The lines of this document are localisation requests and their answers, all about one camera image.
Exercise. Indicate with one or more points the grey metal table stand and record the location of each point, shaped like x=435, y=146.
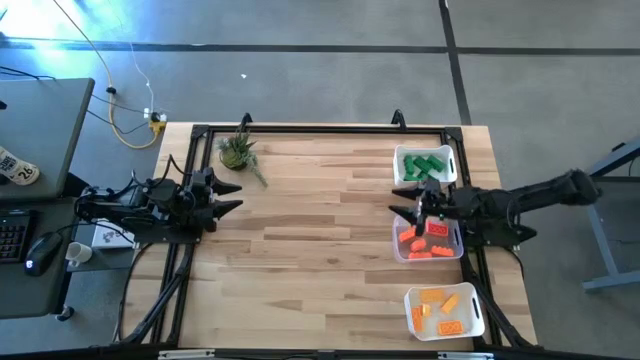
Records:
x=594, y=240

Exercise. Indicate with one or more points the black backlit keyboard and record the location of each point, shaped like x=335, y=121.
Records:
x=12, y=237

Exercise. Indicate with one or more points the clear plastic bin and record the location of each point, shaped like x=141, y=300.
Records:
x=452, y=240

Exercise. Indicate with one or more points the black metal table frame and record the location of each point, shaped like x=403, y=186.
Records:
x=350, y=130

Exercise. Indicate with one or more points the white printed can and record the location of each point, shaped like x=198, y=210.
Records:
x=17, y=167

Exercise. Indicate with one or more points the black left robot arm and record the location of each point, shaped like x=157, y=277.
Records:
x=115, y=210

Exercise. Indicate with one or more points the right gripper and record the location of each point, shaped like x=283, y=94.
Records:
x=447, y=202

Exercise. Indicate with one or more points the black caster wheel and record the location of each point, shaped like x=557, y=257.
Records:
x=65, y=314

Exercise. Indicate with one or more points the yellow power socket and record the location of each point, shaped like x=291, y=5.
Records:
x=158, y=125

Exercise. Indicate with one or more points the white plastic bin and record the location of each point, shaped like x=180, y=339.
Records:
x=401, y=150
x=472, y=327

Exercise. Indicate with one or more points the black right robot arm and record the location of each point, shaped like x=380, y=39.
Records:
x=550, y=192

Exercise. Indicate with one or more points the white mug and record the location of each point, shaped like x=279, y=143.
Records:
x=80, y=252

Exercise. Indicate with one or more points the silver metal bracket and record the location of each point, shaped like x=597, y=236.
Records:
x=462, y=355
x=186, y=354

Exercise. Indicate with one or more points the black clamp hook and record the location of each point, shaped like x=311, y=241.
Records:
x=398, y=120
x=245, y=121

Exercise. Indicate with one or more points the potted succulent plant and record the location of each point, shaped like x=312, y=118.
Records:
x=235, y=155

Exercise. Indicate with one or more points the black computer mouse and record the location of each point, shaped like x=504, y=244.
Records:
x=42, y=252

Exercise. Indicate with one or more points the dark grey desk top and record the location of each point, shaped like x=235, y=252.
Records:
x=30, y=295

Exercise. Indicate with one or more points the white printed box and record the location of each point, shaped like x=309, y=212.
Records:
x=107, y=239

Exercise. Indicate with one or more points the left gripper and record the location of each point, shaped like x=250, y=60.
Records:
x=192, y=200

